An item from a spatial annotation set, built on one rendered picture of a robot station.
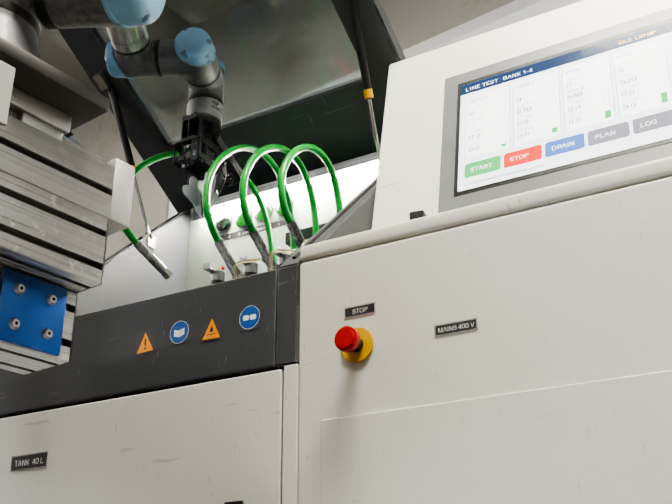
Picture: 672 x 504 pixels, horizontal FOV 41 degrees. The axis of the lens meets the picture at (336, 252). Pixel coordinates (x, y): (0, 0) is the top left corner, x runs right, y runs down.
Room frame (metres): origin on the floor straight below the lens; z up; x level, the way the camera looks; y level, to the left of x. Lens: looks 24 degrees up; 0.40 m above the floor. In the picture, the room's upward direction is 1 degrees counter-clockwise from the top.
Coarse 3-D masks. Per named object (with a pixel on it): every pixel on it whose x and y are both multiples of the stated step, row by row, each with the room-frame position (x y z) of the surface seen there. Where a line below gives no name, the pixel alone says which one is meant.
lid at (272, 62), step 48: (192, 0) 1.57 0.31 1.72; (240, 0) 1.54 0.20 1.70; (288, 0) 1.52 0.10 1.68; (336, 0) 1.49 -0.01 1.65; (96, 48) 1.70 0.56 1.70; (240, 48) 1.65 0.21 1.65; (288, 48) 1.62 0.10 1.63; (336, 48) 1.60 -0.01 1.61; (384, 48) 1.56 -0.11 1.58; (144, 96) 1.81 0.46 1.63; (240, 96) 1.76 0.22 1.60; (288, 96) 1.73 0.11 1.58; (336, 96) 1.69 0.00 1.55; (384, 96) 1.67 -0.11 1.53; (144, 144) 1.92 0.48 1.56; (240, 144) 1.86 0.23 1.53; (288, 144) 1.83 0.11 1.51; (336, 144) 1.80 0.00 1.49
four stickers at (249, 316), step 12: (240, 312) 1.31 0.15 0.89; (252, 312) 1.30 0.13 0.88; (180, 324) 1.37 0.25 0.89; (204, 324) 1.34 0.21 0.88; (216, 324) 1.33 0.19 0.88; (240, 324) 1.31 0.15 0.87; (252, 324) 1.30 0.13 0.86; (144, 336) 1.40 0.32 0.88; (180, 336) 1.37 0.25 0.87; (204, 336) 1.34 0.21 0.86; (216, 336) 1.33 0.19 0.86; (144, 348) 1.40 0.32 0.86
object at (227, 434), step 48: (240, 384) 1.31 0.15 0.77; (0, 432) 1.56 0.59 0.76; (48, 432) 1.50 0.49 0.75; (96, 432) 1.45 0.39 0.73; (144, 432) 1.40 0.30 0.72; (192, 432) 1.35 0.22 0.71; (240, 432) 1.31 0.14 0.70; (0, 480) 1.55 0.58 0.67; (48, 480) 1.49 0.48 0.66; (96, 480) 1.44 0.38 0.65; (144, 480) 1.39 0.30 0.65; (192, 480) 1.35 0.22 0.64; (240, 480) 1.31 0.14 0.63
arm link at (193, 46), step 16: (192, 32) 1.44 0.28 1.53; (160, 48) 1.46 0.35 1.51; (176, 48) 1.44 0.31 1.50; (192, 48) 1.44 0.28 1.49; (208, 48) 1.45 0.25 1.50; (160, 64) 1.48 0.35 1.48; (176, 64) 1.48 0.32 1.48; (192, 64) 1.47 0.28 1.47; (208, 64) 1.48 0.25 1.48; (192, 80) 1.53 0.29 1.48; (208, 80) 1.53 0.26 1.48
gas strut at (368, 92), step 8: (352, 0) 1.47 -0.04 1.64; (352, 8) 1.48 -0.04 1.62; (352, 16) 1.49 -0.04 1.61; (352, 24) 1.50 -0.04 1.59; (360, 24) 1.50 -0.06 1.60; (360, 32) 1.50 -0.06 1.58; (360, 40) 1.51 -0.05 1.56; (360, 48) 1.51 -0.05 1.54; (360, 56) 1.52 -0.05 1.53; (360, 64) 1.53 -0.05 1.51; (360, 72) 1.54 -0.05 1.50; (368, 72) 1.54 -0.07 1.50; (368, 80) 1.54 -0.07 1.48; (368, 88) 1.55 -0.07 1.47; (368, 96) 1.55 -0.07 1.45; (368, 104) 1.57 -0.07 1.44; (376, 128) 1.59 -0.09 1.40; (376, 136) 1.59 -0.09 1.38; (376, 144) 1.60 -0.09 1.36
